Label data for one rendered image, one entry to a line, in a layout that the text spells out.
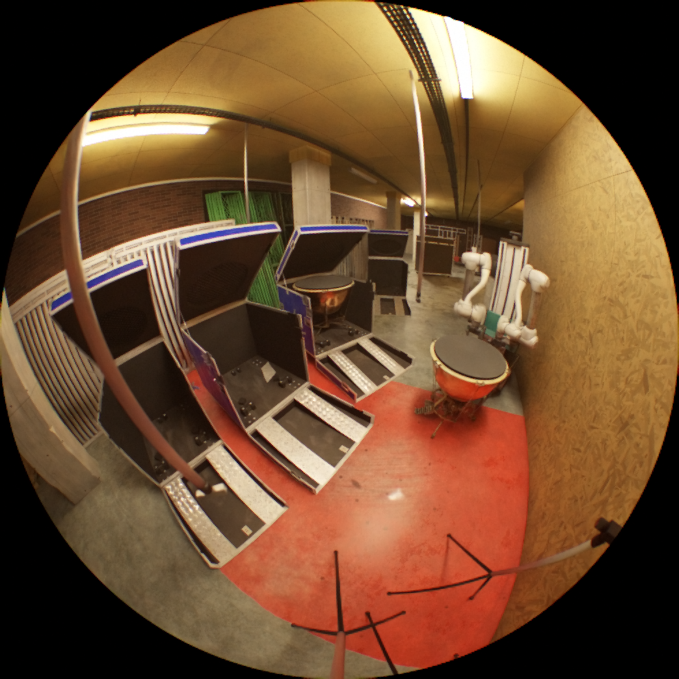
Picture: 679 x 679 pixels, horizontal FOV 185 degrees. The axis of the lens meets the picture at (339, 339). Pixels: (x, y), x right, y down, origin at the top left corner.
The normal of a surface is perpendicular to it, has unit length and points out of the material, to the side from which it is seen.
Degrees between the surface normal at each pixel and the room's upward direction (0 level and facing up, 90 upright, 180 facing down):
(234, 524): 1
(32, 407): 90
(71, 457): 90
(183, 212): 90
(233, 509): 1
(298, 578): 0
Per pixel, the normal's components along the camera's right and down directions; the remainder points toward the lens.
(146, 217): 0.86, 0.23
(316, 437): -0.01, -0.87
